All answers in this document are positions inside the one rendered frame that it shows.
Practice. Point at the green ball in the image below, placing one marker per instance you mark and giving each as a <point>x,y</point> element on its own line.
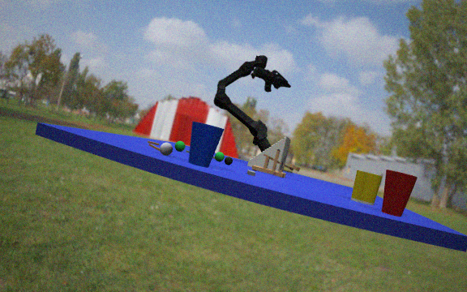
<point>180,146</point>
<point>219,156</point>

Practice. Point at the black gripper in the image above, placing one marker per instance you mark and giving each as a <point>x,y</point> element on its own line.
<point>278,80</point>

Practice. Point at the dark red mug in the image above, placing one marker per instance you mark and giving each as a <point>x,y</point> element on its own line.
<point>397,190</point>

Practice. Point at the yellow cup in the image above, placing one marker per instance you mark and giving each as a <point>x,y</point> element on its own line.
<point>365,188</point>

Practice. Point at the dark blue cup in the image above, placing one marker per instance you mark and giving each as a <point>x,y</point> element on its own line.
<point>204,140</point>

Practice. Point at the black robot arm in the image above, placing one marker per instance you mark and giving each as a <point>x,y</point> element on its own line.
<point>257,129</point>

